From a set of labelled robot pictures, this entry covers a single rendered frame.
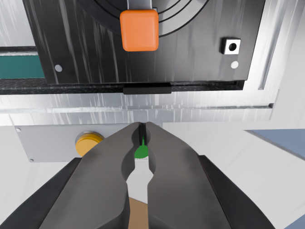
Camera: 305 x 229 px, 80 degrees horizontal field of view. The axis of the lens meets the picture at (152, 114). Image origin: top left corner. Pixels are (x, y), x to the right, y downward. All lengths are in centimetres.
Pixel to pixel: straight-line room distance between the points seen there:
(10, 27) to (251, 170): 52
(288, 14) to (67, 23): 23
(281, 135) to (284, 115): 130
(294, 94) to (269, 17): 22
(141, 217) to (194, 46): 41
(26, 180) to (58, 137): 28
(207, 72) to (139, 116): 10
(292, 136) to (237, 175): 133
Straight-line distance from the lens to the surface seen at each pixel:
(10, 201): 65
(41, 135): 31
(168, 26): 19
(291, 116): 46
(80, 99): 26
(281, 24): 26
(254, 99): 27
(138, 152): 27
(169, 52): 21
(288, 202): 65
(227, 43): 22
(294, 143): 186
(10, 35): 32
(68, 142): 30
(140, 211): 52
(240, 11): 23
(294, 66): 41
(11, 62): 30
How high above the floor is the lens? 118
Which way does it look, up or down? 62 degrees down
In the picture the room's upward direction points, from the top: 179 degrees clockwise
